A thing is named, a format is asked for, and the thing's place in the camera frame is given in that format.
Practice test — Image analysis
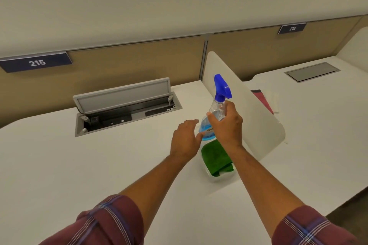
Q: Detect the person's left hand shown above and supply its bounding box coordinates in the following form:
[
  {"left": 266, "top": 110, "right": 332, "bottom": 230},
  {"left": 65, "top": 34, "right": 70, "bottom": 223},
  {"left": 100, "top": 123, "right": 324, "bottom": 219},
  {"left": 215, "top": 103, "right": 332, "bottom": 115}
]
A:
[{"left": 170, "top": 119, "right": 205, "bottom": 164}]

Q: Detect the person's right hand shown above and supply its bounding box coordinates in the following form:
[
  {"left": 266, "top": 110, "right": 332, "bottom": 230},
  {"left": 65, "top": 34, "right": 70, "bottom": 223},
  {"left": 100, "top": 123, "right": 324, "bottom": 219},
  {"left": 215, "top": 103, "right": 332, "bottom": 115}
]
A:
[{"left": 206, "top": 101, "right": 244, "bottom": 150}]

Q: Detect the clear spray bottle blue nozzle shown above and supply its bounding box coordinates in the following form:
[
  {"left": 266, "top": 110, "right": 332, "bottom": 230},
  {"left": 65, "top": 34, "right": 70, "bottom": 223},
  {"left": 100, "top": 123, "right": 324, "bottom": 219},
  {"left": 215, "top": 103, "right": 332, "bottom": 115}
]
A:
[{"left": 198, "top": 74, "right": 233, "bottom": 141}]

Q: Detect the person's right forearm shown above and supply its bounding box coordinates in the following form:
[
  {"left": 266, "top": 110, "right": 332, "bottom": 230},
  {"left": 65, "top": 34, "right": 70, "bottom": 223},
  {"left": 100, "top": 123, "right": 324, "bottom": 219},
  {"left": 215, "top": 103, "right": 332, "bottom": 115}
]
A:
[{"left": 220, "top": 143, "right": 305, "bottom": 238}]

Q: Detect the person's left forearm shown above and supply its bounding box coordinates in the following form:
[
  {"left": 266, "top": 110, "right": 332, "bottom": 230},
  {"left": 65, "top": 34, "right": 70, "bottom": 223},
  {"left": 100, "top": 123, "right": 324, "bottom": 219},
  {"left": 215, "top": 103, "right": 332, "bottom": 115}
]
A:
[{"left": 119, "top": 153, "right": 199, "bottom": 237}]

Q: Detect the green cleaning cloth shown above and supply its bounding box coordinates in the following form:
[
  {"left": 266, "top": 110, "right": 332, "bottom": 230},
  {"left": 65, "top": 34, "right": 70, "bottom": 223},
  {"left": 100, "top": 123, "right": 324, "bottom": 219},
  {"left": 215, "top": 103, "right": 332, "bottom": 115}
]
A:
[{"left": 201, "top": 139, "right": 235, "bottom": 178}]

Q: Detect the white plastic tray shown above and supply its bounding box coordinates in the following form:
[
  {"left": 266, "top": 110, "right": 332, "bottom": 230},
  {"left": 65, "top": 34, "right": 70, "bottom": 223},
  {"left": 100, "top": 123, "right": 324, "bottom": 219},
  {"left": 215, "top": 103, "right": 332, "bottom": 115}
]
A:
[{"left": 201, "top": 150, "right": 239, "bottom": 184}]

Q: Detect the white desk divider panel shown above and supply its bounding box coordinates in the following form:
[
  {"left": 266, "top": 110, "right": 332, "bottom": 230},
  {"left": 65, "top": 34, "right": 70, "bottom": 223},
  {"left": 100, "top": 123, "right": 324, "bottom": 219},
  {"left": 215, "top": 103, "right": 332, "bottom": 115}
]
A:
[
  {"left": 202, "top": 51, "right": 286, "bottom": 162},
  {"left": 336, "top": 26, "right": 368, "bottom": 64}
]

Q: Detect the red booklet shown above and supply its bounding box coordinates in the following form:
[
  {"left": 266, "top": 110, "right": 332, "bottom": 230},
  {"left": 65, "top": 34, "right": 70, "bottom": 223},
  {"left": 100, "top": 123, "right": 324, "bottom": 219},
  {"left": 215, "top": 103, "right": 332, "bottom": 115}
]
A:
[{"left": 251, "top": 90, "right": 274, "bottom": 115}]

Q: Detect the beige partition panel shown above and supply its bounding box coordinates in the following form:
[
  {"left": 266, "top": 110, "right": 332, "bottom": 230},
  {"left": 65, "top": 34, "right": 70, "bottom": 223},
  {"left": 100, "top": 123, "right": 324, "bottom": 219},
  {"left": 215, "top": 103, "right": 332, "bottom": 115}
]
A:
[
  {"left": 207, "top": 16, "right": 363, "bottom": 82},
  {"left": 0, "top": 35, "right": 205, "bottom": 129}
]

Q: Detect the small blue number sign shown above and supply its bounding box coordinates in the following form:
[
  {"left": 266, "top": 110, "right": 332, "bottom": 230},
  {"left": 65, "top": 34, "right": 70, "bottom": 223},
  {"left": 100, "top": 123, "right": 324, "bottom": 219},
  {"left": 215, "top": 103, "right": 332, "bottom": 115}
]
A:
[{"left": 277, "top": 23, "right": 307, "bottom": 35}]

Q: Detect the person's left plaid sleeve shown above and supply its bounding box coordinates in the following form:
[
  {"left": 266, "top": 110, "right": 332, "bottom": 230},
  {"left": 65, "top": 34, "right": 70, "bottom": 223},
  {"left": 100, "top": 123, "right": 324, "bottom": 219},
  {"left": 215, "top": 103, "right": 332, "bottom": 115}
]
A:
[{"left": 39, "top": 194, "right": 144, "bottom": 245}]

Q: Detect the person's plaid sleeve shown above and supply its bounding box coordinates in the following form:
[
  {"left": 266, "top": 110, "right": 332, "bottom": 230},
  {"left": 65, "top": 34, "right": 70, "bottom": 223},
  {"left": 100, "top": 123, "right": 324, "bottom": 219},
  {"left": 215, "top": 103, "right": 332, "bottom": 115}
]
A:
[
  {"left": 272, "top": 205, "right": 360, "bottom": 245},
  {"left": 39, "top": 194, "right": 144, "bottom": 245}
]

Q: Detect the person's right plaid sleeve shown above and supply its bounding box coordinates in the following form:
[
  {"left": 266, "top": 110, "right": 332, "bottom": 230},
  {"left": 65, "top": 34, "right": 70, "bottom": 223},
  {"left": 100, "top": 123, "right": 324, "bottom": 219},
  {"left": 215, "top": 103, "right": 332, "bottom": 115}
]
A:
[{"left": 272, "top": 205, "right": 360, "bottom": 245}]

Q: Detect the large blue number sign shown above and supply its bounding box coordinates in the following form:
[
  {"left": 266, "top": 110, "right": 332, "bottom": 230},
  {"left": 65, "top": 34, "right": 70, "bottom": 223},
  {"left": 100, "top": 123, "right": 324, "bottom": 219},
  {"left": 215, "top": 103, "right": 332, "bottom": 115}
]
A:
[{"left": 0, "top": 51, "right": 73, "bottom": 74}]

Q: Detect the grey partition post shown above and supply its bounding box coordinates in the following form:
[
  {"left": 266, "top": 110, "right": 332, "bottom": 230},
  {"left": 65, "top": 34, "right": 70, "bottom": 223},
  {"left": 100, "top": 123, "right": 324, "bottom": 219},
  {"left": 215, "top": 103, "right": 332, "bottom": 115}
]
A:
[{"left": 199, "top": 33, "right": 214, "bottom": 82}]

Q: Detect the grey desk cable box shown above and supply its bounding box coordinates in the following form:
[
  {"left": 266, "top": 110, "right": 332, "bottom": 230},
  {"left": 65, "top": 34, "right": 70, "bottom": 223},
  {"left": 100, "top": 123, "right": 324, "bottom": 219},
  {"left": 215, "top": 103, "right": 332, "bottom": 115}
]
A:
[
  {"left": 75, "top": 93, "right": 183, "bottom": 137},
  {"left": 284, "top": 62, "right": 341, "bottom": 83}
]

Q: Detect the grey cable box lid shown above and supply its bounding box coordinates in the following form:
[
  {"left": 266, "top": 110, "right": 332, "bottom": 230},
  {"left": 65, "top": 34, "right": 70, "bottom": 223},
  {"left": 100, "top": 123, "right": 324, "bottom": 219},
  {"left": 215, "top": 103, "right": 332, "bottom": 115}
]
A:
[{"left": 73, "top": 77, "right": 172, "bottom": 115}]

